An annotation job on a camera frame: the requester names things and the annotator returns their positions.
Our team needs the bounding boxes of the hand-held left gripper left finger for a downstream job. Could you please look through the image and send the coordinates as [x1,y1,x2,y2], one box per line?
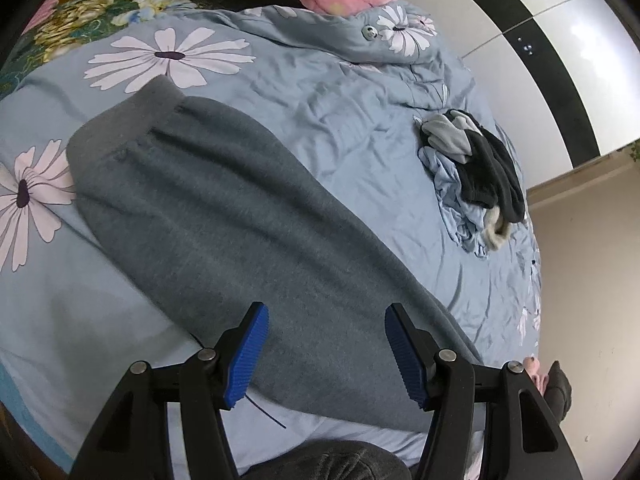
[70,302,270,480]

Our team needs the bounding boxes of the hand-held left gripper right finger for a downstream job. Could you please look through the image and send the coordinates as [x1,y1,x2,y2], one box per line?
[383,303,584,480]

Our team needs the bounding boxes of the grey sweatpants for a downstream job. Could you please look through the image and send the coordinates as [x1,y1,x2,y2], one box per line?
[66,76,484,434]

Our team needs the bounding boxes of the person's right forearm dark sleeve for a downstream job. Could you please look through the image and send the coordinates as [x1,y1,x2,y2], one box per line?
[542,359,572,424]

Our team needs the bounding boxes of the person's right hand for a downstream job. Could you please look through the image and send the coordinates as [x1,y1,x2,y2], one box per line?
[522,356,547,394]

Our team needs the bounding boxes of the person's leg in dark trousers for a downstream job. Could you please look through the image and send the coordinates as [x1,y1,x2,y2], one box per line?
[239,440,414,480]

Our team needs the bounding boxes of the light blue garment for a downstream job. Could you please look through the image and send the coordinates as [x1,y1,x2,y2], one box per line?
[417,149,502,259]

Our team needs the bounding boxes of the black fleece garment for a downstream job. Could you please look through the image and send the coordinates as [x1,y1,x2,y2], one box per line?
[449,109,527,251]

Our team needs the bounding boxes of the light grey garment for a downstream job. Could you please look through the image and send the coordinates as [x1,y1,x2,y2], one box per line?
[421,112,484,164]

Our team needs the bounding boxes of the blue floral bed sheet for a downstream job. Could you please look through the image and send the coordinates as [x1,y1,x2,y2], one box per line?
[0,6,544,477]

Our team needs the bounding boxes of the blue floral duvet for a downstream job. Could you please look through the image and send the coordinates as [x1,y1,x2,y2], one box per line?
[240,2,482,111]

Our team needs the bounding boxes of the white and black wardrobe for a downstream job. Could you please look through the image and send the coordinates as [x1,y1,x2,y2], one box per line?
[457,0,640,170]

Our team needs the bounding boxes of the dark green floral blanket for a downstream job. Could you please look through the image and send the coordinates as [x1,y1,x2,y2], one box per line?
[0,0,302,102]

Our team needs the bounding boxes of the thin black cord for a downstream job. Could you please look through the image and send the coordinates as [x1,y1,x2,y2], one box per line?
[189,332,288,430]

